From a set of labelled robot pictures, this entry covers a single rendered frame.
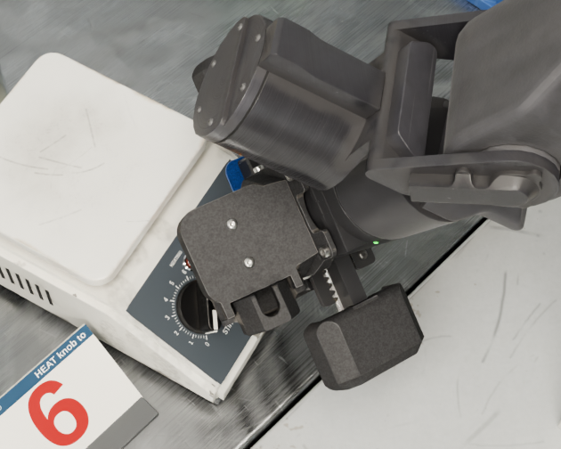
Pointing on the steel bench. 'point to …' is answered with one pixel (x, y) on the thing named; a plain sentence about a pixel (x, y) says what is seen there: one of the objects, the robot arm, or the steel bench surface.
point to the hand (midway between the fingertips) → (266, 226)
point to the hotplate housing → (120, 286)
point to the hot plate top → (80, 167)
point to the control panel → (146, 311)
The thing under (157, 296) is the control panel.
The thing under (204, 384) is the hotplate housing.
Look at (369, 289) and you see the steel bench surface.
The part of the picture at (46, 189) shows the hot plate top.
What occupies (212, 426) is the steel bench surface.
